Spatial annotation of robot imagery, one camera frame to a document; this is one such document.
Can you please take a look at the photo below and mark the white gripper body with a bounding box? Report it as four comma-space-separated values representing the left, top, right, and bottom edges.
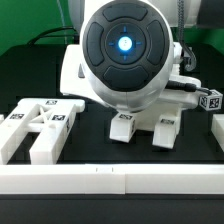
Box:
60, 45, 199, 131

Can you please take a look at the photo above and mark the white chair back frame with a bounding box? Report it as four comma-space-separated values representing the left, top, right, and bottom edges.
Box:
0, 98, 85, 165

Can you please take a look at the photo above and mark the marker cube right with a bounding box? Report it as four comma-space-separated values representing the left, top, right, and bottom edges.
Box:
199, 89, 223, 111

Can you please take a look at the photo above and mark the white part at right edge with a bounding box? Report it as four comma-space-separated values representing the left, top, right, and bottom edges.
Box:
211, 114, 224, 152

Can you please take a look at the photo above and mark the white part at edge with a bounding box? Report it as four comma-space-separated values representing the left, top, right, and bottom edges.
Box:
0, 115, 4, 125
211, 114, 224, 152

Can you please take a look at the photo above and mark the white front fence bar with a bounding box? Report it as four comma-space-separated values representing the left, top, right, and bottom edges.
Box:
0, 164, 224, 194

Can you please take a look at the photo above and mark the white part at left edge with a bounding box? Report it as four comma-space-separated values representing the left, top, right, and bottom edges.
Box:
0, 115, 4, 125

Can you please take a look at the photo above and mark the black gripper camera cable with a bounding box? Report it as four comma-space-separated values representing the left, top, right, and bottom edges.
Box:
166, 0, 214, 96

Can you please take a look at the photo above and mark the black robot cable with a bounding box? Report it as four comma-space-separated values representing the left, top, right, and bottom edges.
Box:
26, 0, 81, 46

